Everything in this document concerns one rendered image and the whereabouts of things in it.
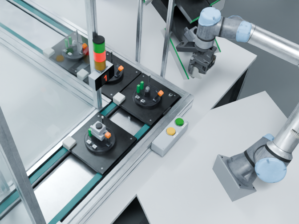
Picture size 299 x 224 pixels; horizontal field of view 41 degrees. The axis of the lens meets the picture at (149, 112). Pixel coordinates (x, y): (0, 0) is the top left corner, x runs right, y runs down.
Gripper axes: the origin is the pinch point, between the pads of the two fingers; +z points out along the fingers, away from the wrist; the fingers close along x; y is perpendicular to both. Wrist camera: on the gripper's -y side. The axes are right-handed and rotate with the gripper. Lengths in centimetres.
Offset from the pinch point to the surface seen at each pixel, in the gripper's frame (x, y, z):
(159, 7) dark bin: 18.5, -32.5, -8.3
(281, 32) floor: 206, -15, 123
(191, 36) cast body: 19.4, -13.4, -1.1
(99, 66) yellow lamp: -26.0, -30.3, -5.4
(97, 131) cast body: -41.2, -18.8, 15.1
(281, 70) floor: 161, 8, 123
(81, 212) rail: -69, -3, 27
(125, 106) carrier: -16.2, -23.9, 26.3
